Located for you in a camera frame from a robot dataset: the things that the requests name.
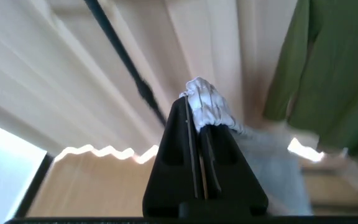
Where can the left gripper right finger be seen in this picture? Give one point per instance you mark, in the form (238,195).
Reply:
(235,180)

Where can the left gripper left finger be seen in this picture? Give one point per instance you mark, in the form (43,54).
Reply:
(169,180)

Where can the beige curtain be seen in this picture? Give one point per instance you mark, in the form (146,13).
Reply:
(57,62)

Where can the green printed t-shirt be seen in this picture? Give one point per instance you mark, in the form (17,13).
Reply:
(337,62)

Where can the pale grey shorts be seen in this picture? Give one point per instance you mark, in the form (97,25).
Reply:
(207,102)

